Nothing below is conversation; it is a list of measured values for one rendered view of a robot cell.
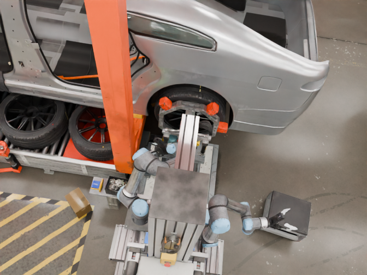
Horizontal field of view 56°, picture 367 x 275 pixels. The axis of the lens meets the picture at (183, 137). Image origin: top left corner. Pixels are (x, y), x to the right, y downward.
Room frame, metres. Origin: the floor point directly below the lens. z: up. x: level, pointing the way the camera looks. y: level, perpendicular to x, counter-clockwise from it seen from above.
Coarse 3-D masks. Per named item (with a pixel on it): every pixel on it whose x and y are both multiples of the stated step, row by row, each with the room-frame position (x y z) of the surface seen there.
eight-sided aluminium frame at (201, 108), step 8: (176, 104) 1.74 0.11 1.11; (184, 104) 1.76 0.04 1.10; (192, 104) 1.76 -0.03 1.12; (200, 104) 1.77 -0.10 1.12; (160, 112) 1.72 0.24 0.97; (168, 112) 1.72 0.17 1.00; (160, 120) 1.72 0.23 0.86; (216, 120) 1.73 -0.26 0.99; (160, 128) 1.71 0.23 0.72; (216, 128) 1.72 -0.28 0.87
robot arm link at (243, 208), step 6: (216, 198) 0.82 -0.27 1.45; (222, 198) 0.83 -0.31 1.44; (210, 204) 0.78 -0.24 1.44; (216, 204) 0.78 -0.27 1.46; (222, 204) 0.79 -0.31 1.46; (228, 204) 0.84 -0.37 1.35; (234, 204) 0.86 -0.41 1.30; (240, 204) 0.90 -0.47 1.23; (246, 204) 0.94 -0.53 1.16; (228, 210) 0.82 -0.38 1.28; (234, 210) 0.84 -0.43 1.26; (240, 210) 0.86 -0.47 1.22; (246, 210) 0.89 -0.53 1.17; (246, 216) 0.85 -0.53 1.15
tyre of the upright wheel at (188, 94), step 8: (168, 88) 1.91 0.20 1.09; (176, 88) 1.88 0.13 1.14; (184, 88) 1.87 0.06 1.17; (192, 88) 1.88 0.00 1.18; (200, 88) 1.90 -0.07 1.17; (208, 88) 1.93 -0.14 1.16; (160, 96) 1.87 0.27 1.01; (168, 96) 1.81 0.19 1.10; (176, 96) 1.80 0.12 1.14; (184, 96) 1.80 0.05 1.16; (192, 96) 1.81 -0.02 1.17; (200, 96) 1.82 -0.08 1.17; (208, 96) 1.85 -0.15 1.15; (216, 96) 1.91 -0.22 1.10; (224, 104) 1.92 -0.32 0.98; (224, 112) 1.85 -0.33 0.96; (224, 120) 1.83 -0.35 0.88
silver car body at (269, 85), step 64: (0, 0) 1.88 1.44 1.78; (64, 0) 3.15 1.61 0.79; (128, 0) 1.97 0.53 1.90; (192, 0) 2.09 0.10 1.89; (256, 0) 3.56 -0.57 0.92; (0, 64) 2.07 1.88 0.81; (64, 64) 2.21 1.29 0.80; (192, 64) 1.82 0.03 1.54; (256, 64) 1.84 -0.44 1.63; (320, 64) 1.95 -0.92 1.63; (256, 128) 1.82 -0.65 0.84
